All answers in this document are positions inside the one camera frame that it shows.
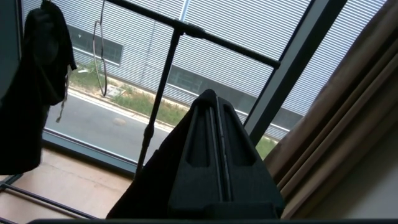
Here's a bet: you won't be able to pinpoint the pink clothes hanger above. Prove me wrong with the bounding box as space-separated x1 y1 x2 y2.
92 0 108 98

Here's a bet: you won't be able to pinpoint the black garment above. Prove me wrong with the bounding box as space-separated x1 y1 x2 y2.
105 89 218 220

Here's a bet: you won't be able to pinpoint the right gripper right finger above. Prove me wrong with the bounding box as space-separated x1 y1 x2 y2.
217 96 284 218

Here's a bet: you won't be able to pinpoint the brown curtain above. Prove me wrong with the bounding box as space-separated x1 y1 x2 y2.
264 0 398 218

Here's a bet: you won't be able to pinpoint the black clothes rack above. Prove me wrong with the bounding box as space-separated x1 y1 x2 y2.
0 0 281 220

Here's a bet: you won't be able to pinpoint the black shorts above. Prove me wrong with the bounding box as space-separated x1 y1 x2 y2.
0 0 78 175

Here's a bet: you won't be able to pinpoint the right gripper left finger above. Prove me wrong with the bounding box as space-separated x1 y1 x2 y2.
167 90 224 218

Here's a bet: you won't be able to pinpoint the window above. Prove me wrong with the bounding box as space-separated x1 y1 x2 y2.
0 0 386 175

